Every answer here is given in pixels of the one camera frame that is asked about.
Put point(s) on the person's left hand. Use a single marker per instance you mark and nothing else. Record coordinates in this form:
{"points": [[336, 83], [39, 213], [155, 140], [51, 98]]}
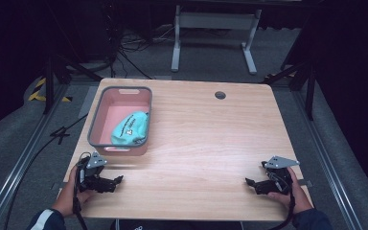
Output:
{"points": [[67, 199]]}

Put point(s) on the pink basket with grey rim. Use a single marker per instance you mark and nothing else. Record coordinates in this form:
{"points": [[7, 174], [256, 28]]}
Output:
{"points": [[116, 111]]}

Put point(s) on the yellow black hazard tape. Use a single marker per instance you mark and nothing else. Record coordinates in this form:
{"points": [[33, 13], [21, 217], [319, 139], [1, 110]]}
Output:
{"points": [[35, 95]]}

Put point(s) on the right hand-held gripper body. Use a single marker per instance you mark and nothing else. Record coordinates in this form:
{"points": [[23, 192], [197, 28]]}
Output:
{"points": [[279, 179]]}

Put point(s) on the person's right hand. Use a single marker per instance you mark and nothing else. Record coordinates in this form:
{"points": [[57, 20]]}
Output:
{"points": [[298, 199]]}

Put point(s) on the white metal desk frame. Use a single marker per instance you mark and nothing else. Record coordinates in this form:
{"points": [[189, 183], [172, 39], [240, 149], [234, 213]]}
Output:
{"points": [[215, 20]]}

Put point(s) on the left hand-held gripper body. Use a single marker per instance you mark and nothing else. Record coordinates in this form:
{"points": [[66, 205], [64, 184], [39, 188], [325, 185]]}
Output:
{"points": [[91, 179]]}

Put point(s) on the person's dark clothed body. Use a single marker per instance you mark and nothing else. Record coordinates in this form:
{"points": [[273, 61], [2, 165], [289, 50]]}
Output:
{"points": [[175, 225]]}

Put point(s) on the teal cloth pouch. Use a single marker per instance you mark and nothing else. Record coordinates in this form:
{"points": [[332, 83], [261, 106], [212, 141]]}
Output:
{"points": [[131, 129]]}

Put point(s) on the black tape cross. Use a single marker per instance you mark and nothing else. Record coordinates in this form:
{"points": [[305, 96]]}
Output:
{"points": [[60, 134]]}

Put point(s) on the black metal stand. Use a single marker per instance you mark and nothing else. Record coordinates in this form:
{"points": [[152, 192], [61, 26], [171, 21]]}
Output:
{"points": [[48, 86], [310, 92]]}

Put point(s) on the aluminium floor rail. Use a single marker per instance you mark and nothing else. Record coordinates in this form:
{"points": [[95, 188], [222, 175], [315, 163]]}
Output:
{"points": [[16, 172], [329, 166]]}

